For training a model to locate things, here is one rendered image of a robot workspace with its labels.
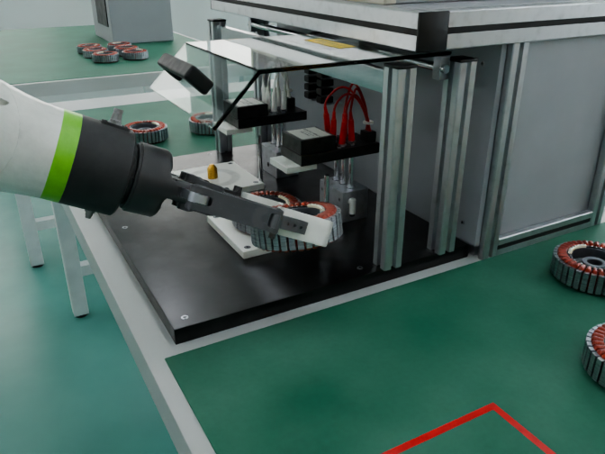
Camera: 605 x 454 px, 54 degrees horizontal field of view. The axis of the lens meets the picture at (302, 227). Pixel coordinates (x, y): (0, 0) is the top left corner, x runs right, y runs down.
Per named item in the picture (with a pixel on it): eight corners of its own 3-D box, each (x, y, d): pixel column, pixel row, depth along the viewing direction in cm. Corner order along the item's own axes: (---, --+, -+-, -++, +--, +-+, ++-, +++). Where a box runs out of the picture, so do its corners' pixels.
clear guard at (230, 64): (212, 131, 63) (209, 74, 60) (149, 89, 82) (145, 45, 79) (446, 97, 77) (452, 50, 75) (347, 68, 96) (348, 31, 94)
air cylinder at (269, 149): (276, 178, 117) (275, 152, 115) (260, 167, 123) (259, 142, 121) (298, 175, 119) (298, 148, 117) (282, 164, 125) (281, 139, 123)
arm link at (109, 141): (52, 203, 64) (57, 218, 56) (82, 98, 63) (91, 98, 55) (108, 216, 66) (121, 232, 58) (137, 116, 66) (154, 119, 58)
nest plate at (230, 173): (188, 204, 106) (188, 196, 105) (164, 177, 117) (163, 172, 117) (264, 188, 112) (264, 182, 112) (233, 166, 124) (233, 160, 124)
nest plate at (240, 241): (243, 259, 86) (243, 251, 86) (207, 222, 98) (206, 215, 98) (330, 237, 93) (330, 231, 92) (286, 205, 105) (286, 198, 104)
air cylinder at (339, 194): (341, 223, 98) (342, 192, 96) (319, 207, 104) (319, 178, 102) (366, 217, 100) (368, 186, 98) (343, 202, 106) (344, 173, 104)
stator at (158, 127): (131, 149, 142) (130, 133, 140) (116, 137, 150) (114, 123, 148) (176, 140, 147) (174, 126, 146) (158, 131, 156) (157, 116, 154)
